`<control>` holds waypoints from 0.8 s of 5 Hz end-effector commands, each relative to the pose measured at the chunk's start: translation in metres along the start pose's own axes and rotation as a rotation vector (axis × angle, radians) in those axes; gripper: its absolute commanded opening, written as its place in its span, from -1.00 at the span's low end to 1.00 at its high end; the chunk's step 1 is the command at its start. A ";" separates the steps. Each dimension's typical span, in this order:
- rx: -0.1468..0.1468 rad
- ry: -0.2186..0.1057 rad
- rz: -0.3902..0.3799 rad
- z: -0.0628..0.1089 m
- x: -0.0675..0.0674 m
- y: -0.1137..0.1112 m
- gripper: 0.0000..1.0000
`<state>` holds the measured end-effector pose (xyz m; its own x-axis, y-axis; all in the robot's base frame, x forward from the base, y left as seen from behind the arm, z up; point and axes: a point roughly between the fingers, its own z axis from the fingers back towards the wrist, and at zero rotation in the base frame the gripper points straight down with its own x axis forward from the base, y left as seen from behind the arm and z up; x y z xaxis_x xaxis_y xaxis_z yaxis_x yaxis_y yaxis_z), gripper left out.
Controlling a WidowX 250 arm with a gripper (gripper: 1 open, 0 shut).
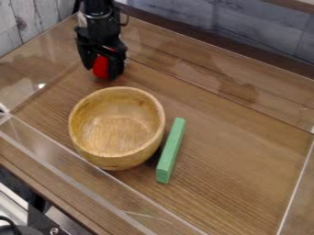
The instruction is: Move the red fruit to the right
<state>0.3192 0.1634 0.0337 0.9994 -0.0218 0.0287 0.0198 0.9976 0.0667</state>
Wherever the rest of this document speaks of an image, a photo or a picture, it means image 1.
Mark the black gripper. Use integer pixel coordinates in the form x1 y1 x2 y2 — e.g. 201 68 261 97
74 27 126 81

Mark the red toy fruit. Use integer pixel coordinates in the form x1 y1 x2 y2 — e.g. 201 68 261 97
92 48 114 80

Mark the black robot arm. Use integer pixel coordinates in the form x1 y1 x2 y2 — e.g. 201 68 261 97
73 0 128 81

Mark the wooden bowl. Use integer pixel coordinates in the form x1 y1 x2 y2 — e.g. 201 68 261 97
68 86 165 171

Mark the green rectangular block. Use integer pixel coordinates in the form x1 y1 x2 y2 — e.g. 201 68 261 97
156 117 187 184

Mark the clear acrylic front wall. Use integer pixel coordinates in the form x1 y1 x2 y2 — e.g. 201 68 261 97
0 110 205 235

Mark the black metal bracket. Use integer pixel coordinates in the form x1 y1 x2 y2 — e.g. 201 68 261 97
26 205 69 235

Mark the black cable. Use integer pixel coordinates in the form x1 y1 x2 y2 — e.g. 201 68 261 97
0 215 22 235

